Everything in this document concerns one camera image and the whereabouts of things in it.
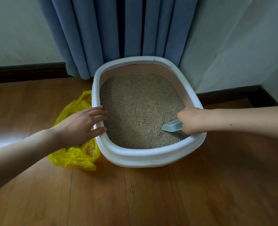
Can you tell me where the person's left hand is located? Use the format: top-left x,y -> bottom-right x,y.
52,105 -> 108,148

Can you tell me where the person's right hand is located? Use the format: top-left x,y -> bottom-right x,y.
176,107 -> 211,135

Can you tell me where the light blue litter scoop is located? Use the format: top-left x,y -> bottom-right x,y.
161,117 -> 184,132

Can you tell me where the yellow plastic bag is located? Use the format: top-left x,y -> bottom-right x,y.
47,90 -> 101,171

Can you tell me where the grey cat litter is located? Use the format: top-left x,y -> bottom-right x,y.
99,73 -> 191,150

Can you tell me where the white oval litter box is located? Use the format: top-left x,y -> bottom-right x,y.
91,56 -> 207,168

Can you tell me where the person's left forearm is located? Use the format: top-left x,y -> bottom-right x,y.
0,127 -> 59,197

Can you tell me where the person's right forearm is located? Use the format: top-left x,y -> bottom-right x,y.
208,105 -> 278,143

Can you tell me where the blue curtain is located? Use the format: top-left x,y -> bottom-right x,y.
36,0 -> 199,80

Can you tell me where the dark wall baseboard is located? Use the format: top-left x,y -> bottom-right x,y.
0,62 -> 71,84
196,84 -> 278,108

